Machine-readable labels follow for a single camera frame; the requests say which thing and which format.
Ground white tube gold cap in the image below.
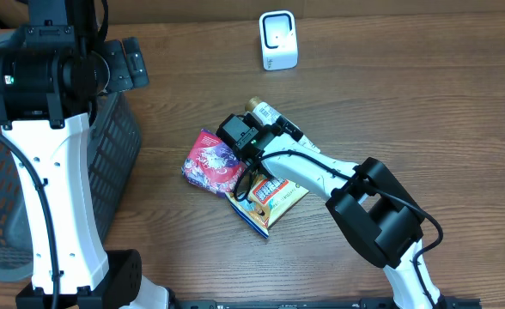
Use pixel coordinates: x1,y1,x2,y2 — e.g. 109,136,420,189
245,96,320,153

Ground yellow snack bag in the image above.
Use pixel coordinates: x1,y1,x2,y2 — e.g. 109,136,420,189
226,175,308,239

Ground red purple pad pack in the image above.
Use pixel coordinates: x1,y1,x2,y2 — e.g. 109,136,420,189
181,129,244,197

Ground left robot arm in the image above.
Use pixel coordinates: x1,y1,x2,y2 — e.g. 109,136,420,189
0,1,171,309

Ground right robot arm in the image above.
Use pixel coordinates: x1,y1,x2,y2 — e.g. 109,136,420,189
216,113,445,308

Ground white barcode scanner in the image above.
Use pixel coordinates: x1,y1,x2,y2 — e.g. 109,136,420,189
259,10,299,71

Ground grey plastic basket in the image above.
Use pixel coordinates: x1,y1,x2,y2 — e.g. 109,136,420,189
0,93,142,292

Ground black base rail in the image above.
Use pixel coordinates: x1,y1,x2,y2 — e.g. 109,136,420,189
179,298,482,309

